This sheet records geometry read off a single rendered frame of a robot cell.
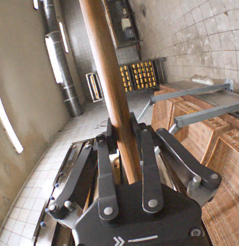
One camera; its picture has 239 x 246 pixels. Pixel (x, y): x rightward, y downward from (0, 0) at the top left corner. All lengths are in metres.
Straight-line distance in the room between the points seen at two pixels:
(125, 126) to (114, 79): 0.07
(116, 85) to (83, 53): 5.16
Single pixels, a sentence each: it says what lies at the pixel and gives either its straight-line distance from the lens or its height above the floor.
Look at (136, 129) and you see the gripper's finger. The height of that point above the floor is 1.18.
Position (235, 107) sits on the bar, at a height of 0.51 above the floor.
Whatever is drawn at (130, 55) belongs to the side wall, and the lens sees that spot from 5.21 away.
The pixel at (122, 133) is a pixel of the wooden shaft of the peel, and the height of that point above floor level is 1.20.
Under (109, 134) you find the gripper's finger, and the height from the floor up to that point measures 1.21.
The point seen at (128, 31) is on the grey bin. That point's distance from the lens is 4.67.
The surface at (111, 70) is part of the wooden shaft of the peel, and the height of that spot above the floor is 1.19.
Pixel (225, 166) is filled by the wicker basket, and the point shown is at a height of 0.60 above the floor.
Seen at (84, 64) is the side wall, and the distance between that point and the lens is 5.26.
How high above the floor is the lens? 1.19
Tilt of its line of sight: 4 degrees up
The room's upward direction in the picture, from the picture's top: 103 degrees counter-clockwise
